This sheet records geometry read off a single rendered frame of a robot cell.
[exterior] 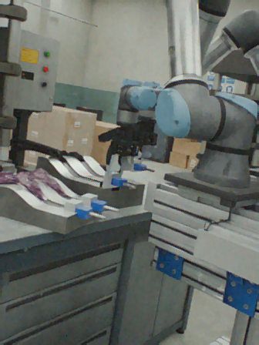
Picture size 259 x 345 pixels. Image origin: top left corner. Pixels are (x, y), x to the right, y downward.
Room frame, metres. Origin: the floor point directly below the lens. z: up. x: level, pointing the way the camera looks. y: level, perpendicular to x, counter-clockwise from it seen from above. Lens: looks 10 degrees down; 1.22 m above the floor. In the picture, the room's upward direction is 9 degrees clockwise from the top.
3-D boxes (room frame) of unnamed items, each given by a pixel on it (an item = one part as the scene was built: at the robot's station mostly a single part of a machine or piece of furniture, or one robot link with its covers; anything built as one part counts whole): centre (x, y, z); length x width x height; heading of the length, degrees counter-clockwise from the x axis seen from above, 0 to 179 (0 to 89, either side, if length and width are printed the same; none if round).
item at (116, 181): (1.50, 0.02, 0.91); 0.13 x 0.05 x 0.05; 53
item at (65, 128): (5.90, 1.22, 0.47); 1.22 x 0.80 x 0.94; 57
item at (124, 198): (1.71, 0.20, 0.87); 0.50 x 0.26 x 0.14; 53
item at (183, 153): (8.38, -1.22, 0.42); 0.86 x 0.33 x 0.83; 53
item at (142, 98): (1.42, -0.02, 1.23); 0.11 x 0.11 x 0.08; 21
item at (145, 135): (1.81, -0.04, 1.09); 0.09 x 0.08 x 0.12; 53
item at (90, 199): (1.34, 0.07, 0.86); 0.13 x 0.05 x 0.05; 70
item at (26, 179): (1.38, 0.34, 0.90); 0.26 x 0.18 x 0.08; 70
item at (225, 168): (1.13, -0.25, 1.09); 0.15 x 0.15 x 0.10
